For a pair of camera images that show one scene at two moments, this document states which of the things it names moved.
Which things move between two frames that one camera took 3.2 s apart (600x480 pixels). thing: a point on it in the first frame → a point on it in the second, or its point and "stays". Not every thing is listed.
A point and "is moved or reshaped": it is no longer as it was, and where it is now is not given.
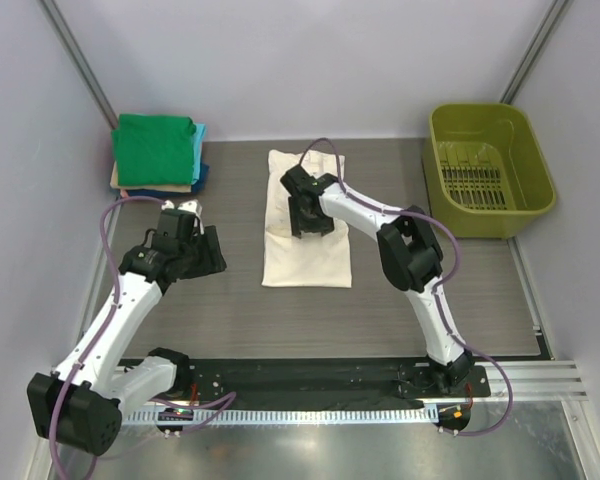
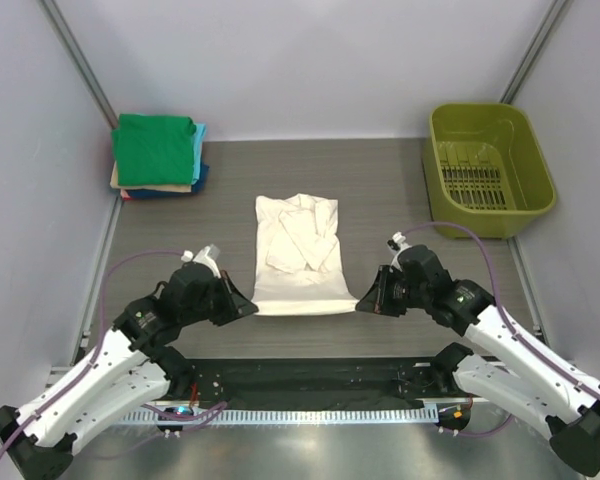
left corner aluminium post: (110, 115) stays
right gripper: (299, 224) → (373, 301)
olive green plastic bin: (485, 172) stays
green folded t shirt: (154, 150) stays
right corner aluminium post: (556, 12) stays
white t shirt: (317, 261) is moved or reshaped
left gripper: (212, 261) → (237, 304)
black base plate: (214, 381) stays
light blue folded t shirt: (198, 151) stays
